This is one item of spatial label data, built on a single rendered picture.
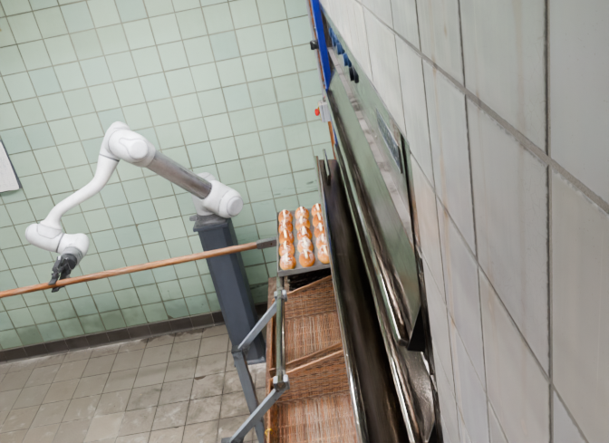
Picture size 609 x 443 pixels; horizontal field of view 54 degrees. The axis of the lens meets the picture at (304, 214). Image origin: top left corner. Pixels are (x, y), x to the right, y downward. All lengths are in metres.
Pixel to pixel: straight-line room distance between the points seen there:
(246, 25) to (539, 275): 3.23
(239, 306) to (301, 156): 1.00
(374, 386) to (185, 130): 2.57
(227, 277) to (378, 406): 2.24
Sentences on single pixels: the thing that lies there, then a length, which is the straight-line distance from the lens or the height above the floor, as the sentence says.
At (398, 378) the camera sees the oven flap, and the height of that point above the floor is 1.47.
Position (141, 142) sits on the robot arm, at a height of 1.65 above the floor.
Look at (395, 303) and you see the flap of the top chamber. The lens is 1.12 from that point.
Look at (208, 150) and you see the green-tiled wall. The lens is 3.74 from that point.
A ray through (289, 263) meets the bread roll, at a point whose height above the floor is 1.22.
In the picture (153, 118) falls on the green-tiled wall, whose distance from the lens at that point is 3.72.
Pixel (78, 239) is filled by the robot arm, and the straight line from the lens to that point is 3.08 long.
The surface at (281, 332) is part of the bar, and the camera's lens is 2.05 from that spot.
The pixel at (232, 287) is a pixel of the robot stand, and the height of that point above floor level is 0.58.
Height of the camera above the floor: 2.38
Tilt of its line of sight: 25 degrees down
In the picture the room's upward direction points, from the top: 12 degrees counter-clockwise
